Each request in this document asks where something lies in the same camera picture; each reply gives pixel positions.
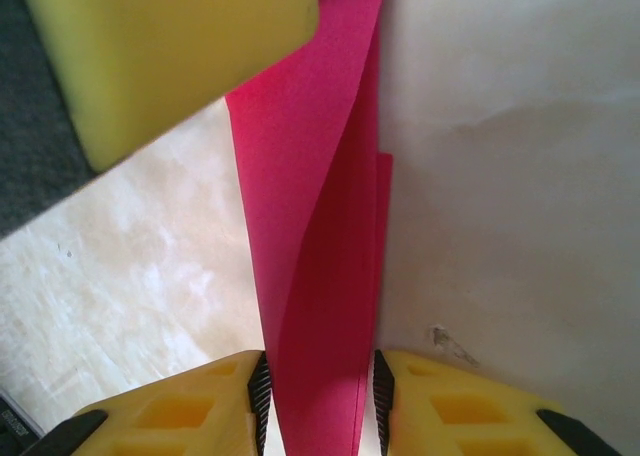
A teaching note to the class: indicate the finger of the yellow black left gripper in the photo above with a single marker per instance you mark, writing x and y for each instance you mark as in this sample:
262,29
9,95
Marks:
165,41

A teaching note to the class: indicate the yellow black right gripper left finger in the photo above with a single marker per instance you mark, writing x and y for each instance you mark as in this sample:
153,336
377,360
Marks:
175,416

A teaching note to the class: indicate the pink paper sheet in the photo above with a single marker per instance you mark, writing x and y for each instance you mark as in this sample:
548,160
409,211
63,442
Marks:
310,176

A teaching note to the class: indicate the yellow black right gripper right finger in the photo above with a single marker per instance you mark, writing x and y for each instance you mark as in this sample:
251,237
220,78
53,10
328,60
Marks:
475,416

